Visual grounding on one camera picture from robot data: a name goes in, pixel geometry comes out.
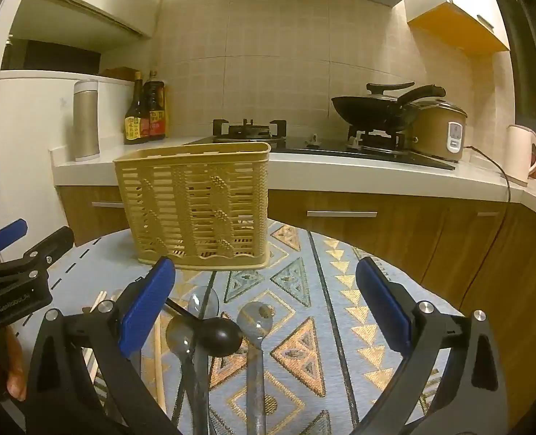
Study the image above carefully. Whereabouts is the metal spoon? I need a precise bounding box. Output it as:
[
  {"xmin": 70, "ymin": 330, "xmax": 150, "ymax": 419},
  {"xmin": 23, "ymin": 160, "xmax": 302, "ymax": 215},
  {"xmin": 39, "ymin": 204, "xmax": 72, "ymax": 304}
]
[{"xmin": 235, "ymin": 301, "xmax": 275, "ymax": 435}]

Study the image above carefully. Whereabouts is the black wok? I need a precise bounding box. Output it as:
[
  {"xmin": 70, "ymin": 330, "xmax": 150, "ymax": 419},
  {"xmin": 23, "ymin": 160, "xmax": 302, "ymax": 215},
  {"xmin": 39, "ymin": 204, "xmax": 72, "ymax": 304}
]
[{"xmin": 331, "ymin": 83, "xmax": 447, "ymax": 133}]

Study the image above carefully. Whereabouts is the silver thermos flask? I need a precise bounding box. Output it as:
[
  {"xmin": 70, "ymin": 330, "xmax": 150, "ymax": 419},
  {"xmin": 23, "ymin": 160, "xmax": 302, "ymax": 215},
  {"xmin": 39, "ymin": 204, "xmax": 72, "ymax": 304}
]
[{"xmin": 72, "ymin": 79, "xmax": 101, "ymax": 162}]

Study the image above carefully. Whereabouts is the black ladle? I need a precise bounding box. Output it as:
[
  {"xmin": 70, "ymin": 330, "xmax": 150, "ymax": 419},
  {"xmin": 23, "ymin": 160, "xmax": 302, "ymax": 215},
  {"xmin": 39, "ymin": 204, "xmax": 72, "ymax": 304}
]
[{"xmin": 165, "ymin": 298, "xmax": 244, "ymax": 358}]

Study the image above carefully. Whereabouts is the dark slim sauce bottle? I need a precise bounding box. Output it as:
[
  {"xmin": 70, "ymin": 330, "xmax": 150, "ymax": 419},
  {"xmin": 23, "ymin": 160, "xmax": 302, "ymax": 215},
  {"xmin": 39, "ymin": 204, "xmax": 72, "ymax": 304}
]
[{"xmin": 123, "ymin": 71, "xmax": 150, "ymax": 145}]

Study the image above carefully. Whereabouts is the clear plastic spoon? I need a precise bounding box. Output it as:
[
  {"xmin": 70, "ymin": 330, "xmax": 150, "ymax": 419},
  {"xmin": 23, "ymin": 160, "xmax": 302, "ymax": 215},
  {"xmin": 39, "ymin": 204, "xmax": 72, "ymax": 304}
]
[
  {"xmin": 165, "ymin": 314, "xmax": 202, "ymax": 435},
  {"xmin": 185, "ymin": 287, "xmax": 222, "ymax": 435}
]

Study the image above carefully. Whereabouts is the black power cable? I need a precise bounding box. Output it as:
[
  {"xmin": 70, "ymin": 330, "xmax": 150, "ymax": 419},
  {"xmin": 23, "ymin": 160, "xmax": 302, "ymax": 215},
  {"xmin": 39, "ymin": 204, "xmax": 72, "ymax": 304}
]
[{"xmin": 464, "ymin": 145, "xmax": 512, "ymax": 291}]

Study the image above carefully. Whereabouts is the yellow plastic utensil basket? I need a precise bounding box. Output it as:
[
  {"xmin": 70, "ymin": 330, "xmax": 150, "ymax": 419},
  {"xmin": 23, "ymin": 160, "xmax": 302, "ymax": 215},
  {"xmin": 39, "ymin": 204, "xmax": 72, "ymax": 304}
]
[{"xmin": 113, "ymin": 142, "xmax": 271, "ymax": 270}]

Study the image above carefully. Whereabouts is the beige rice cooker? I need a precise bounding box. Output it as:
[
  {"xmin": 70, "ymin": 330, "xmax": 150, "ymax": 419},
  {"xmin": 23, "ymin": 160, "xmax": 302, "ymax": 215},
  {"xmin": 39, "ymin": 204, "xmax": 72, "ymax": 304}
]
[{"xmin": 408, "ymin": 100, "xmax": 469, "ymax": 164}]

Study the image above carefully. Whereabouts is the person's left hand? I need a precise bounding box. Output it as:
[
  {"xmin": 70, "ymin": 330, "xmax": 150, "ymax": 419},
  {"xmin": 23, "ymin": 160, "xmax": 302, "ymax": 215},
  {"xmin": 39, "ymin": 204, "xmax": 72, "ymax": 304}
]
[{"xmin": 0, "ymin": 328, "xmax": 27, "ymax": 402}]

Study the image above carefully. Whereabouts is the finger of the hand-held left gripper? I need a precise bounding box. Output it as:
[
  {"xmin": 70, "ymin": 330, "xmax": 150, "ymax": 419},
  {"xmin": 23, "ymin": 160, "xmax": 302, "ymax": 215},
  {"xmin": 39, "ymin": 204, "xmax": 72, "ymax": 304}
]
[
  {"xmin": 0, "ymin": 227, "xmax": 75, "ymax": 284},
  {"xmin": 0, "ymin": 219, "xmax": 28, "ymax": 267}
]

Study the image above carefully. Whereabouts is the brown box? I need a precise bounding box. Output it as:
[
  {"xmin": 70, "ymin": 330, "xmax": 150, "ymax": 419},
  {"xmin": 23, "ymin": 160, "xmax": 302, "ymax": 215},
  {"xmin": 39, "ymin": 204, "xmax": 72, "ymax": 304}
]
[{"xmin": 100, "ymin": 67, "xmax": 136, "ymax": 80}]

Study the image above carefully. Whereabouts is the wide sauce bottle red label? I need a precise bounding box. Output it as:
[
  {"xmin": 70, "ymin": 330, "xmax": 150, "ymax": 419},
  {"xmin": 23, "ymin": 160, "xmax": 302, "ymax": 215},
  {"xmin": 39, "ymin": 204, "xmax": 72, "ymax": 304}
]
[{"xmin": 142, "ymin": 71, "xmax": 167, "ymax": 141}]

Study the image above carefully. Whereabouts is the white and yellow wall cabinet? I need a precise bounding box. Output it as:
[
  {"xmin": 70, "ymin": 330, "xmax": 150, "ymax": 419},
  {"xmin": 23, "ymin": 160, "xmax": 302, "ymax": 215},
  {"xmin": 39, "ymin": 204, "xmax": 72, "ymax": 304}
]
[{"xmin": 404, "ymin": 0, "xmax": 512, "ymax": 55}]

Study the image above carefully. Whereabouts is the dark window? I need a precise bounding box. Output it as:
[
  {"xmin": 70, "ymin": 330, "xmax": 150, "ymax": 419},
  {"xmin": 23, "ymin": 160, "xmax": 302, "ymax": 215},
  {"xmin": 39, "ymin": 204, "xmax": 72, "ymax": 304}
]
[{"xmin": 494, "ymin": 0, "xmax": 536, "ymax": 139}]

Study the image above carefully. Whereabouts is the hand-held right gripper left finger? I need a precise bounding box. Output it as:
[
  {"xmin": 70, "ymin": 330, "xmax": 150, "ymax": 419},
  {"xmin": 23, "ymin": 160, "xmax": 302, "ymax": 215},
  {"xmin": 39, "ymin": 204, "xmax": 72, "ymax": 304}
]
[{"xmin": 25, "ymin": 256, "xmax": 180, "ymax": 435}]

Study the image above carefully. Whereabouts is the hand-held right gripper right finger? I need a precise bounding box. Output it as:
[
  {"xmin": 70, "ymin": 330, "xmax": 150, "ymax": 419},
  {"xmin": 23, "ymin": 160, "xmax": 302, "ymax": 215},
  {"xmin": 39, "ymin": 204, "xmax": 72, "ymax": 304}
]
[{"xmin": 354, "ymin": 256, "xmax": 509, "ymax": 435}]

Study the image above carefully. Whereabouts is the blue patterned tablecloth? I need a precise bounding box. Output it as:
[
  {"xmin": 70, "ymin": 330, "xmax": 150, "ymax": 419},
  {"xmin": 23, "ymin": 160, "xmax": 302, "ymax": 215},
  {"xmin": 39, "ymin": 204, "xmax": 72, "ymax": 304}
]
[{"xmin": 5, "ymin": 219, "xmax": 477, "ymax": 435}]

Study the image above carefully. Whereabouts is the black gas stove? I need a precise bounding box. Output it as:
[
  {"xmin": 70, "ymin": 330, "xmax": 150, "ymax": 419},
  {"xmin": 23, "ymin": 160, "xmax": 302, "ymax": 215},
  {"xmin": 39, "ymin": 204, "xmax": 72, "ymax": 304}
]
[{"xmin": 184, "ymin": 118, "xmax": 457, "ymax": 171}]

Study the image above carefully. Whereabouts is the white appliance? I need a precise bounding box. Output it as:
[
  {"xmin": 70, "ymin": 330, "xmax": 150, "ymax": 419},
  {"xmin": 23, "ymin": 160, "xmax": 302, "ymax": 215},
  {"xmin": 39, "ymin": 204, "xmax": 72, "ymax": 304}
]
[{"xmin": 0, "ymin": 69, "xmax": 136, "ymax": 236}]

